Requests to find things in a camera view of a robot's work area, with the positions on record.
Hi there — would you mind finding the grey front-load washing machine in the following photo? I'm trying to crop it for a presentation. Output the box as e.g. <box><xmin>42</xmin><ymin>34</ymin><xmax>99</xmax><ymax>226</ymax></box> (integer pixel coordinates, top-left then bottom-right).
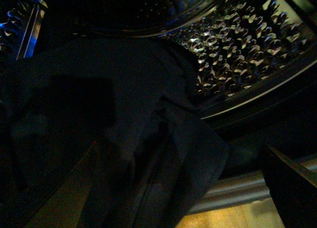
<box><xmin>0</xmin><ymin>0</ymin><xmax>317</xmax><ymax>227</ymax></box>

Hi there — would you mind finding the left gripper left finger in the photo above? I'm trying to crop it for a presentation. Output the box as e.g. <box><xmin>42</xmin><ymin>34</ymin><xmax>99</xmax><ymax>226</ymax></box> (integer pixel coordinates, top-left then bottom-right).
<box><xmin>25</xmin><ymin>142</ymin><xmax>97</xmax><ymax>228</ymax></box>

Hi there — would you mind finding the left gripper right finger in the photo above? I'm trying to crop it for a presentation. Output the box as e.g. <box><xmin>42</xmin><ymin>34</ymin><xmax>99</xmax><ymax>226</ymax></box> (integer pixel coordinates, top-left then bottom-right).
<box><xmin>259</xmin><ymin>145</ymin><xmax>317</xmax><ymax>228</ymax></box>

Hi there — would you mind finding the dark navy garment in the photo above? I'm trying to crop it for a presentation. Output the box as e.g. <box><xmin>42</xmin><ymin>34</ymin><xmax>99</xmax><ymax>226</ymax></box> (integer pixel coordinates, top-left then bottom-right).
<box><xmin>0</xmin><ymin>38</ymin><xmax>229</xmax><ymax>228</ymax></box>

